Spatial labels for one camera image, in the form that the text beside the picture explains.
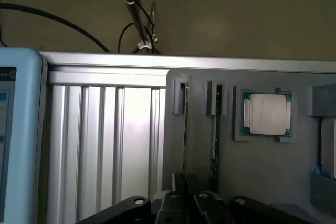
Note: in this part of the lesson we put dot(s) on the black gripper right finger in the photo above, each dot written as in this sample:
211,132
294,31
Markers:
204,208

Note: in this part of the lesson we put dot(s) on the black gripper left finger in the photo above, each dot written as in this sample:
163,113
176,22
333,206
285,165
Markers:
173,208

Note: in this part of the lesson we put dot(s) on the grey parts rack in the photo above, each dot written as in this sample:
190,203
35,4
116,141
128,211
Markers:
200,142

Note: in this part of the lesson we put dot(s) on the silver CPU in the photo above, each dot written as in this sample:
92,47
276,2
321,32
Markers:
266,115

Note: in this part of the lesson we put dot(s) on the blue disk caddy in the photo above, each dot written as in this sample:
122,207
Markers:
319,169

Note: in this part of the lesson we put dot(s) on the silver hard disk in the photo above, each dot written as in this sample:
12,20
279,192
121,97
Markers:
329,148

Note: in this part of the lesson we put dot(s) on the silver stand pole with clamps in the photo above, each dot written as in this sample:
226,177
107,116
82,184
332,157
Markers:
134,14

